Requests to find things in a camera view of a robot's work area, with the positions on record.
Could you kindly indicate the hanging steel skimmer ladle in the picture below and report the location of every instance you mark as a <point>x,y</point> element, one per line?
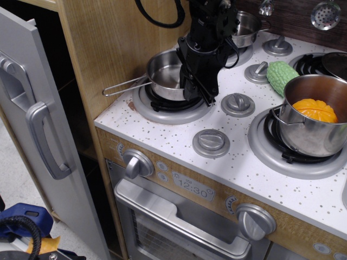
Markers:
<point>326,15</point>

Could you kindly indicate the orange toy pumpkin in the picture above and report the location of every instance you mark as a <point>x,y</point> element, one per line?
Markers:
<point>316,109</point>

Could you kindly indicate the silver oven door handle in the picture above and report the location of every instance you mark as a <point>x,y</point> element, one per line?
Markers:
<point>166,214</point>

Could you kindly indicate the grey stovetop knob rear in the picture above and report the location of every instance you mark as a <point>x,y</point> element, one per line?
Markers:
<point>278,47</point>

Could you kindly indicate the silver oven dial right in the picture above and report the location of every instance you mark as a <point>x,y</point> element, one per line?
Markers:
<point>254,222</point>

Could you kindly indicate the grey stovetop knob upper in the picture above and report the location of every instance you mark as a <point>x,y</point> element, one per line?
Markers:
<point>257,73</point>

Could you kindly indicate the grey stovetop knob middle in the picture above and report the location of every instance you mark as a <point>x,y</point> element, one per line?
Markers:
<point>238,105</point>

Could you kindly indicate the rear left stove burner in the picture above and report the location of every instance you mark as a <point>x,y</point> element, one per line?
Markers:
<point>244,56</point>

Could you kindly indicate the oven clock display panel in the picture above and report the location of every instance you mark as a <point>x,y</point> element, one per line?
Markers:
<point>193,186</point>

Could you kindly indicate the steel pot rear left burner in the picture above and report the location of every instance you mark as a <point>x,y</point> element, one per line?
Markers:
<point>248,28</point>

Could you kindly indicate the large steel pot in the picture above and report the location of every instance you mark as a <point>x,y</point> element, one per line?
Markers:
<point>312,119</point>

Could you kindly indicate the small steel saucepan wire handle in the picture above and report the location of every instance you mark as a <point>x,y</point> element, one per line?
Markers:
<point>162,75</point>

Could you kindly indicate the hanging steel utensil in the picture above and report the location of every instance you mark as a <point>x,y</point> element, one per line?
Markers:
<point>266,7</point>

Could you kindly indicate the grey fridge door handle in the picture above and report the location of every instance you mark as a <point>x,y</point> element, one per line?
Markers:
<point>34,119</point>

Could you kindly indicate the green toy bitter gourd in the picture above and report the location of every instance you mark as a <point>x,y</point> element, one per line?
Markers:
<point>279,74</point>

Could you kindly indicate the front left stove burner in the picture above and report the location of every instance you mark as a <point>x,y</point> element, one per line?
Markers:
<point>157,109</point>

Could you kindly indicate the blue clamp device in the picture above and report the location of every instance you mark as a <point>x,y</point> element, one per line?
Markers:
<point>38,215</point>

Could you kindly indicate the front right stove burner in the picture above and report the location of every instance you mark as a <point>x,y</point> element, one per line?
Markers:
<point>265,143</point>

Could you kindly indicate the silver oven dial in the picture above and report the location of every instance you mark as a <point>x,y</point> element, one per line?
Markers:
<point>254,222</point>
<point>137,164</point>

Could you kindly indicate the silver oven dial left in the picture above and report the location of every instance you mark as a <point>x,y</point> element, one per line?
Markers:
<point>137,164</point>

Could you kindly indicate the rear right stove burner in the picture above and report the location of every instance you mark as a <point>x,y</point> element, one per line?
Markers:
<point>331,64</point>

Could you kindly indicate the stove burner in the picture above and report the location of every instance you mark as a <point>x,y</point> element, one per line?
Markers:
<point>265,143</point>
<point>157,109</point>
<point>331,64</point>
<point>244,56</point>

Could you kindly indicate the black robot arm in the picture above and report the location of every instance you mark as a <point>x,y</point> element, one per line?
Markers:
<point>211,23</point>

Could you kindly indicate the grey toy fridge door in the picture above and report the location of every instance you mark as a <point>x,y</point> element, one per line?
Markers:
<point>26,79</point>

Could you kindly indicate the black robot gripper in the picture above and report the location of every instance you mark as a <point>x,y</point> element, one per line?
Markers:
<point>199,71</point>

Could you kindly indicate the grey stovetop knob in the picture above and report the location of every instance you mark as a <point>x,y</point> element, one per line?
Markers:
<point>238,105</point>
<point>278,47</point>
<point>211,143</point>
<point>257,73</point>

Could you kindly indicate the grey stovetop knob front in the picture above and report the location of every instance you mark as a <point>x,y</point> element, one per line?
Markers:
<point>211,143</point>

